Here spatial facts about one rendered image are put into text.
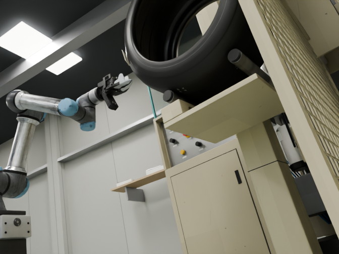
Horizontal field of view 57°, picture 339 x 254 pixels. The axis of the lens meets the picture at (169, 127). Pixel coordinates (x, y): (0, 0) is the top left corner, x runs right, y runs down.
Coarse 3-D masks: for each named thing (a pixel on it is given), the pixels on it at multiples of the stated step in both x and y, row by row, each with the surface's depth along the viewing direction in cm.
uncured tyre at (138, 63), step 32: (160, 0) 143; (192, 0) 147; (224, 0) 100; (128, 32) 128; (160, 32) 151; (224, 32) 99; (160, 64) 112; (192, 64) 104; (224, 64) 104; (256, 64) 113; (192, 96) 119
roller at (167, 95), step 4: (164, 92) 114; (168, 92) 113; (172, 92) 113; (164, 96) 114; (168, 96) 112; (172, 96) 112; (176, 96) 114; (180, 96) 116; (164, 100) 114; (168, 100) 113; (172, 100) 113; (184, 100) 118; (188, 100) 120; (192, 100) 124; (192, 104) 122; (196, 104) 124
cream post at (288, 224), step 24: (240, 144) 132; (264, 144) 125; (264, 168) 123; (288, 168) 128; (264, 192) 122; (288, 192) 116; (264, 216) 120; (288, 216) 114; (288, 240) 113; (312, 240) 113
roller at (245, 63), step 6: (228, 54) 101; (234, 54) 99; (240, 54) 98; (234, 60) 99; (240, 60) 99; (246, 60) 101; (240, 66) 102; (246, 66) 103; (252, 66) 105; (246, 72) 107; (252, 72) 107; (258, 72) 109; (264, 72) 114; (264, 78) 114; (270, 78) 118; (270, 84) 119
